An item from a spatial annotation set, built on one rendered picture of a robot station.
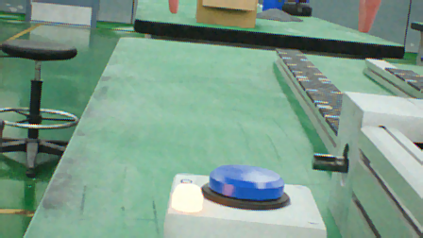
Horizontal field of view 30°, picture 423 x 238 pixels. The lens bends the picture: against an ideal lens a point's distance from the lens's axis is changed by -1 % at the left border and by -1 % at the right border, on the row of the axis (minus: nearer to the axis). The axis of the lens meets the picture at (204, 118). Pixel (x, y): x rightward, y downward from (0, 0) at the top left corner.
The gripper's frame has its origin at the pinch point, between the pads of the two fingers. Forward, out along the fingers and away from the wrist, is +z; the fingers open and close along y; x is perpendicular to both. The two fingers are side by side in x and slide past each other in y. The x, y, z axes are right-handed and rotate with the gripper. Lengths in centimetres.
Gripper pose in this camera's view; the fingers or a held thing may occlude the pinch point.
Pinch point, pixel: (270, 6)
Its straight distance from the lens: 41.4
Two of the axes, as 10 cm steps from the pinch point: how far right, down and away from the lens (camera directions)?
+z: -1.0, 9.8, 1.7
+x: 0.2, -1.7, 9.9
